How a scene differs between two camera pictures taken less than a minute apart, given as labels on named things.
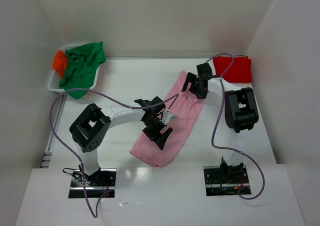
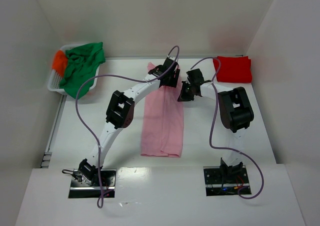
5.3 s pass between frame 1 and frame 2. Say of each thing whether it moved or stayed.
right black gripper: moved
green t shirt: stayed
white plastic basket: stayed
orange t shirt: stayed
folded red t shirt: stayed
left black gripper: moved
